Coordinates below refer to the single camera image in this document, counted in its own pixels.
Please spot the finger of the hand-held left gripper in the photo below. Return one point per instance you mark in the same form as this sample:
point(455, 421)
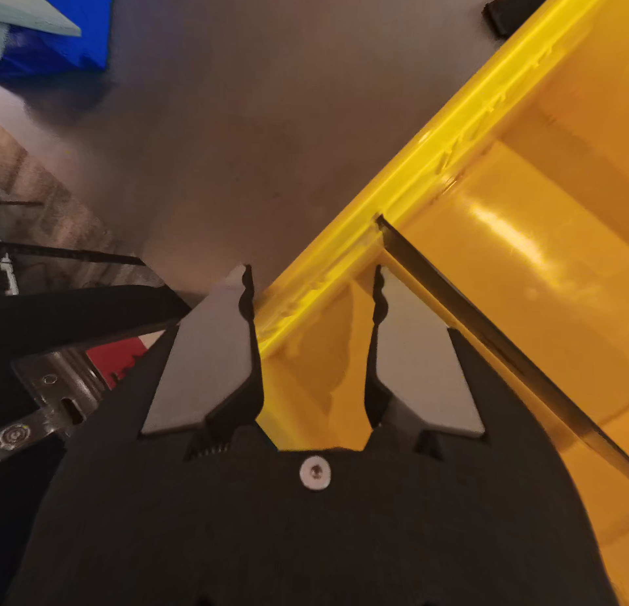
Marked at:
point(29, 13)

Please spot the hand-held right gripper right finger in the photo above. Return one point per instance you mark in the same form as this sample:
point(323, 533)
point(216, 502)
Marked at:
point(422, 370)

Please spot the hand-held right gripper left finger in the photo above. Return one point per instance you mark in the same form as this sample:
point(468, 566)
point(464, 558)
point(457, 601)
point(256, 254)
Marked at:
point(206, 365)

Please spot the yellow plastic bin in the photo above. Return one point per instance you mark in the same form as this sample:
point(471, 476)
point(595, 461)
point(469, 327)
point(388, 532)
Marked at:
point(516, 271)

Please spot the blue plastic box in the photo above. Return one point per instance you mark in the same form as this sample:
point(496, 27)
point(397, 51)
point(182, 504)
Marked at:
point(64, 50)

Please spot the black bin divider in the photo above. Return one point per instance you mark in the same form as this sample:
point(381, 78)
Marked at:
point(491, 343)

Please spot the red object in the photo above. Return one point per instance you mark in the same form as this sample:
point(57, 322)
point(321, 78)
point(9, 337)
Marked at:
point(115, 360)

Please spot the woven grey fabric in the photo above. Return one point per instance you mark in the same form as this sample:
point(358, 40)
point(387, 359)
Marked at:
point(54, 208)

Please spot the black flat object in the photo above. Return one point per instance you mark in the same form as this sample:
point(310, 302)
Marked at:
point(521, 4)

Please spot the metal bracket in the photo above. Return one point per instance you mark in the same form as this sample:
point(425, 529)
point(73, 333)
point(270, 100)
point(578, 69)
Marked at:
point(49, 394)

